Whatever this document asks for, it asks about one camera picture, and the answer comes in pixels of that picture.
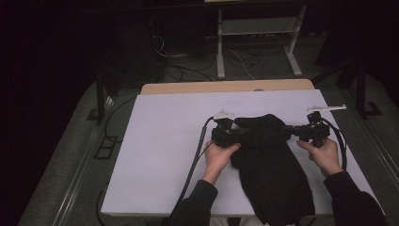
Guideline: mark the black metal stand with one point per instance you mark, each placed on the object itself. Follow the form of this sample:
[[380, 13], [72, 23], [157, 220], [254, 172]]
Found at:
[[101, 100], [361, 91]]

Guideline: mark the person's left hand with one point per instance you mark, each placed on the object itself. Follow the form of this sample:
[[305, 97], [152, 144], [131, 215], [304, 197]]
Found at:
[[218, 160]]

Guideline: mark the white metal shelf stand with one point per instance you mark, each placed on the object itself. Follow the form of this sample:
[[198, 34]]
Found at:
[[257, 26]]

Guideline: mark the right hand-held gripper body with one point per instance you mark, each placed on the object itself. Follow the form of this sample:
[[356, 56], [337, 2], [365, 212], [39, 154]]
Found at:
[[313, 132]]

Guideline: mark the white table cover board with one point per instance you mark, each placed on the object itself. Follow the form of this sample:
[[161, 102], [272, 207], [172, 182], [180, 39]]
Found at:
[[163, 141]]

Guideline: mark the wooden table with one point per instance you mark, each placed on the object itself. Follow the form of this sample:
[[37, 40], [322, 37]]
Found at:
[[204, 86]]

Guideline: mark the black pants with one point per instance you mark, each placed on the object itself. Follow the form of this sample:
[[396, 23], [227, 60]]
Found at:
[[269, 169]]

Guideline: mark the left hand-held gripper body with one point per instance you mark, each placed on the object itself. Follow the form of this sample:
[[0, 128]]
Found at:
[[224, 136]]

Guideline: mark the metal floor rail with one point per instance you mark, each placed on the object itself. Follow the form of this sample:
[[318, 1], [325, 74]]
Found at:
[[376, 147], [81, 169]]

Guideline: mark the person's right hand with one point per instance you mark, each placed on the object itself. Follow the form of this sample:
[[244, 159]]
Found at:
[[324, 157]]

